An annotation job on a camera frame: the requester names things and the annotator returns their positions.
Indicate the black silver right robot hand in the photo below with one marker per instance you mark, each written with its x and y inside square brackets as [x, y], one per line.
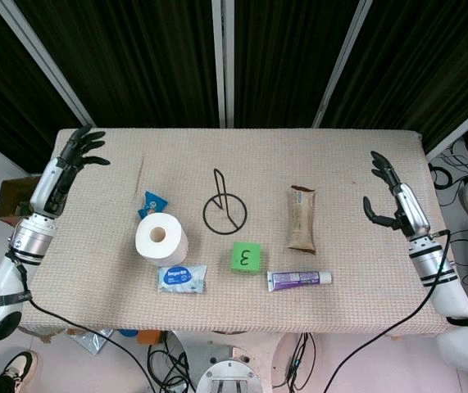
[412, 209]

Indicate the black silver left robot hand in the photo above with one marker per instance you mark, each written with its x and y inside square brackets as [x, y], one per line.
[53, 180]

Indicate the white toilet paper roll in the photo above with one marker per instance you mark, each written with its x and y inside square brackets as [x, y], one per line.
[172, 241]

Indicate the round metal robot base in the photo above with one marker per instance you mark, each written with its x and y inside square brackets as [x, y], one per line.
[227, 376]

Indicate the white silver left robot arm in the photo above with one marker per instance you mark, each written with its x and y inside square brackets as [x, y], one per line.
[33, 239]

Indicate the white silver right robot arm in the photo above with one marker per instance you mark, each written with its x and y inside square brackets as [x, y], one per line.
[434, 266]

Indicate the brown cardboard box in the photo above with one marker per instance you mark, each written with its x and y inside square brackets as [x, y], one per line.
[10, 200]

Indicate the beige woven tablecloth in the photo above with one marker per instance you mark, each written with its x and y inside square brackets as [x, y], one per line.
[340, 163]

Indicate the blue cookie packet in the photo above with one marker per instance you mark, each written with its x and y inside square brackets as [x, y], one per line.
[151, 202]

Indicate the brown snack bar wrapper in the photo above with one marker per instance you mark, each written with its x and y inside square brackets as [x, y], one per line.
[301, 221]

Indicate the dark curtain panel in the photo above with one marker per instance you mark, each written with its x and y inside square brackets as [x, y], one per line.
[422, 61]
[0, 82]
[135, 61]
[287, 61]

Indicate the purple white toothpaste tube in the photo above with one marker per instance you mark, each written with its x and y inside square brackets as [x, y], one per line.
[295, 280]

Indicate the blue white wet wipes pack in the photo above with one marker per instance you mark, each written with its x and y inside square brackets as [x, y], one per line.
[180, 279]

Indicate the silver foil bag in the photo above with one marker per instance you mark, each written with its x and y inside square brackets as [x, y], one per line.
[90, 340]

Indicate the green numbered foam cube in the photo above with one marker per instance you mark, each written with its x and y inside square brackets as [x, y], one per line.
[245, 258]

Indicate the white black sneaker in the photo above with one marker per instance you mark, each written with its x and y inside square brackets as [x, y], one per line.
[20, 366]

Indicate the white partition post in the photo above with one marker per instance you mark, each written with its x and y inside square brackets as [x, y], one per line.
[222, 61]
[340, 65]
[463, 125]
[45, 57]

